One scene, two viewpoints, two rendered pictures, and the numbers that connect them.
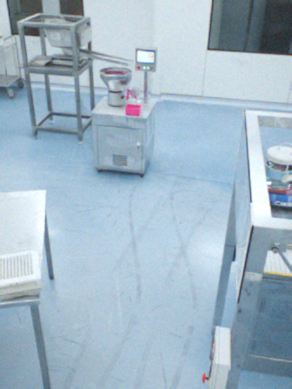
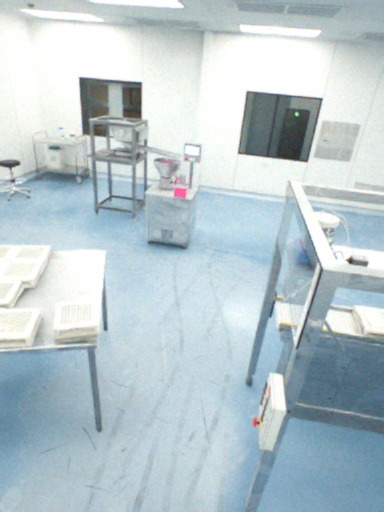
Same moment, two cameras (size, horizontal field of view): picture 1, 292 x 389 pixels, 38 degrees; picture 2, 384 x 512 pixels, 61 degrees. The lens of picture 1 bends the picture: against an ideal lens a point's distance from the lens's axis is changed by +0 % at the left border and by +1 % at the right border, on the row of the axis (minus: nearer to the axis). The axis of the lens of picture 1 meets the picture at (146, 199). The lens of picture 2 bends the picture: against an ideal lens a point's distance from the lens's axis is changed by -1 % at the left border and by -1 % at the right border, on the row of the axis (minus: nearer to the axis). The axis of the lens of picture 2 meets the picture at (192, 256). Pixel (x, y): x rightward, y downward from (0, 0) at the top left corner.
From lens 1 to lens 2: 0.35 m
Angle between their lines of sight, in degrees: 4
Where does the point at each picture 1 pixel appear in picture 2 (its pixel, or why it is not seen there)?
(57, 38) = (120, 134)
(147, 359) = (189, 403)
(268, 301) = not seen: hidden behind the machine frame
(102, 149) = (152, 224)
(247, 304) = (305, 350)
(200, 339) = (235, 387)
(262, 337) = not seen: hidden behind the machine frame
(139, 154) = (183, 229)
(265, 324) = not seen: hidden behind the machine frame
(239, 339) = (293, 385)
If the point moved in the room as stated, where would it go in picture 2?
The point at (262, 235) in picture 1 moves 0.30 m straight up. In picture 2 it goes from (329, 279) to (360, 187)
